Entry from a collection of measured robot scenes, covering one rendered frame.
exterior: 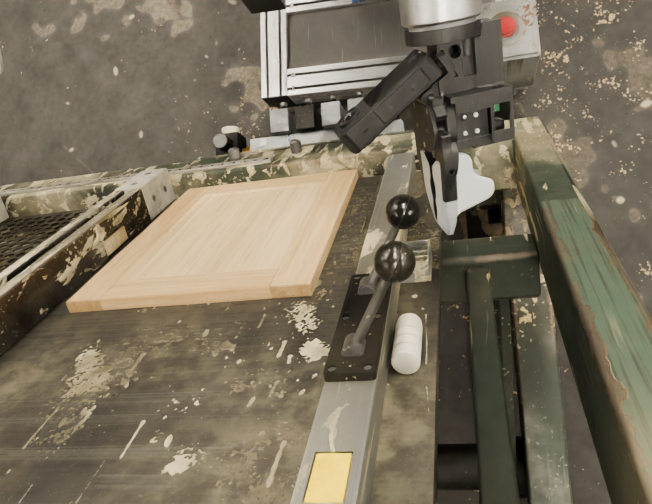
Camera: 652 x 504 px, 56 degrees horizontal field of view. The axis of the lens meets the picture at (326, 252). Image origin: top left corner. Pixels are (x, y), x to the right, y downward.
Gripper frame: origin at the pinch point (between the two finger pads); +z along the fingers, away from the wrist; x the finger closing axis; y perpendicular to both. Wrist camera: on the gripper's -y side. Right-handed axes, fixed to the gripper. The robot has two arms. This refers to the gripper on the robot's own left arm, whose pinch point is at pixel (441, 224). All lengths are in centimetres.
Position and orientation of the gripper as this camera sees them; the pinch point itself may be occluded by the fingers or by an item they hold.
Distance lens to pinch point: 66.9
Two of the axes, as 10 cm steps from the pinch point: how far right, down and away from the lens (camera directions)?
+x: -1.7, -3.8, 9.1
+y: 9.7, -2.3, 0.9
